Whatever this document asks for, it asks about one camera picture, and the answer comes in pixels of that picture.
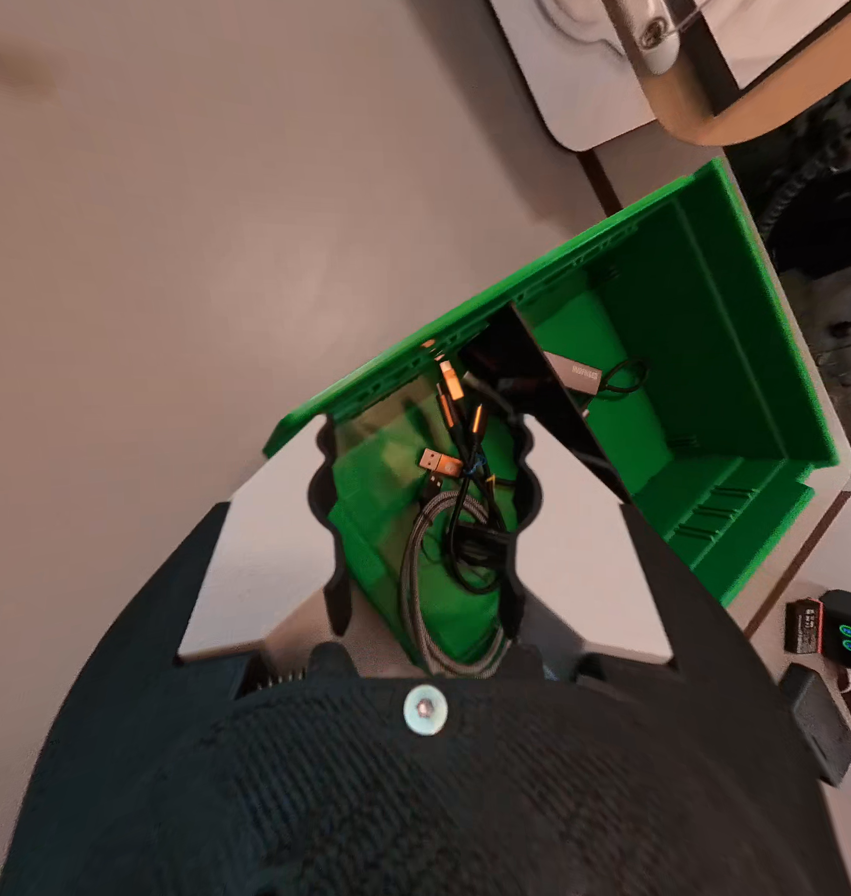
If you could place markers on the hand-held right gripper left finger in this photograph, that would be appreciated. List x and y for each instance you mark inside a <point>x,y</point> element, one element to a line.
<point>264,560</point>

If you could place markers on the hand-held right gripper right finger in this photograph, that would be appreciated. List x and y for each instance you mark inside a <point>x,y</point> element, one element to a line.
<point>586,560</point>

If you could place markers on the green plastic bin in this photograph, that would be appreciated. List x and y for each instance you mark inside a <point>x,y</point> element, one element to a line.
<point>712,364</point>

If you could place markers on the grey desk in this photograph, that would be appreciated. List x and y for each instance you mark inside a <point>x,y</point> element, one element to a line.
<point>187,245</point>

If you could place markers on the black bin divider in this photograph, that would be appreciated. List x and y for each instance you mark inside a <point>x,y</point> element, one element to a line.
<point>593,448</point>

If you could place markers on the small black box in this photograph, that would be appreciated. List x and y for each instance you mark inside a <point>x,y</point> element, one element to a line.
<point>803,626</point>

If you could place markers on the black device with display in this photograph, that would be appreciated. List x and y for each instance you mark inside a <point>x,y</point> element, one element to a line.
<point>849,630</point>

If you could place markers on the black power adapter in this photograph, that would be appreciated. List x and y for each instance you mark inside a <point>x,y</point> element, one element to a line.
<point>817,724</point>

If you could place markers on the wooden document stand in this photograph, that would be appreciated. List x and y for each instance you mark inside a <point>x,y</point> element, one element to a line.
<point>691,119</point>

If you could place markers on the white printed instruction sheet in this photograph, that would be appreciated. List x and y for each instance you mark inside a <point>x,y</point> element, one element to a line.
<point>761,35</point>

